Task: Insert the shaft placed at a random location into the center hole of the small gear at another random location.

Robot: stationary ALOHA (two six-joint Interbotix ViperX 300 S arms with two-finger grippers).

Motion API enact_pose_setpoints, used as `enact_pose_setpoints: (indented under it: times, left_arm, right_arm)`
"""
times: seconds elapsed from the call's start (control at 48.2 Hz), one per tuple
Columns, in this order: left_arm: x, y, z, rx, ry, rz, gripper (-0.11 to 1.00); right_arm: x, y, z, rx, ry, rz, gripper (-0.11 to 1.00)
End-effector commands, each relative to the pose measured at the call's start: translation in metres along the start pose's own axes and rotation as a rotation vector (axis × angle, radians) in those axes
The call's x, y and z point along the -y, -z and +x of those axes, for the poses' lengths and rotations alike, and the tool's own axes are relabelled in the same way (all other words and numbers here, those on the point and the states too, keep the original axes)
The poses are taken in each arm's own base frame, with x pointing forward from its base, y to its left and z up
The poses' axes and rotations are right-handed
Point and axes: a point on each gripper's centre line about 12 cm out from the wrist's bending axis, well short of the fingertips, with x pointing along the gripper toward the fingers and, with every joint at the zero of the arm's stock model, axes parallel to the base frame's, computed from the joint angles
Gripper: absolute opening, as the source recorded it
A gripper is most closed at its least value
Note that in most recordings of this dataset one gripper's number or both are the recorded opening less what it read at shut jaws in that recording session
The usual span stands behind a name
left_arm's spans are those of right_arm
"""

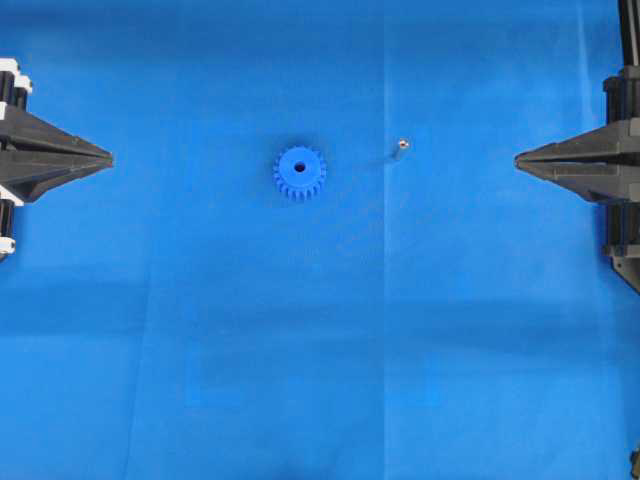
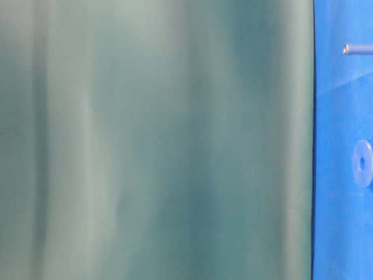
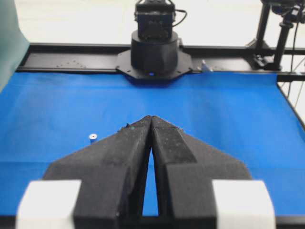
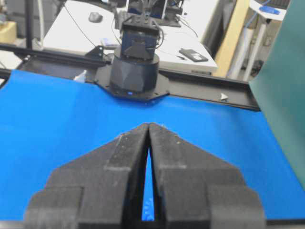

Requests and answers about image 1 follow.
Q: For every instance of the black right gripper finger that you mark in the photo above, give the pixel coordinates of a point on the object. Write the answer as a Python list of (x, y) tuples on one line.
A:
[(594, 182), (617, 142)]

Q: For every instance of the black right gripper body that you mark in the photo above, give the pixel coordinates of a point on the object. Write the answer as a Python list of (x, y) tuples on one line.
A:
[(622, 216)]

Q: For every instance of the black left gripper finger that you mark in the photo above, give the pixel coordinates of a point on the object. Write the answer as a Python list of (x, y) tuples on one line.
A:
[(27, 132), (29, 175)]

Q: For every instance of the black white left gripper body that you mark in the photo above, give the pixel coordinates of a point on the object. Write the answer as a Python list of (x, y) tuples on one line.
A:
[(15, 89)]

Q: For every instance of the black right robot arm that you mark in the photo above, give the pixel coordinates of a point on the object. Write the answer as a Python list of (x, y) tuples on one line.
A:
[(629, 29)]

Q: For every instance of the small blue plastic gear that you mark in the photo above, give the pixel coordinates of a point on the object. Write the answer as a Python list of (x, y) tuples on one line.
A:
[(299, 173)]

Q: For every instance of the blue table mat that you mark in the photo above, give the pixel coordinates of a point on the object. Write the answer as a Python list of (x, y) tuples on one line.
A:
[(446, 316)]

